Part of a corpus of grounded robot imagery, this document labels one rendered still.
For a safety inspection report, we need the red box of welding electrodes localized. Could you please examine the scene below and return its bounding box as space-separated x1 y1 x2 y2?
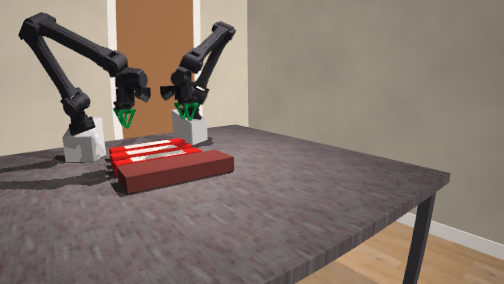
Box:
113 148 202 178
110 143 192 167
109 138 185 154

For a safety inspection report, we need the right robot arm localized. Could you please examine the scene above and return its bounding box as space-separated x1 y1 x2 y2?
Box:
18 12 151 136

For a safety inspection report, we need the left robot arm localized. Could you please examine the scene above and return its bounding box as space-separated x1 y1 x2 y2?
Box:
160 21 236 120

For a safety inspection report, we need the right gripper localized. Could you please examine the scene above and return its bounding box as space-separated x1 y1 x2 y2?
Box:
113 87 136 128

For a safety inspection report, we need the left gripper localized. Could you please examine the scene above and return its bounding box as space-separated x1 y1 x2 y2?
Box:
174 84 199 121

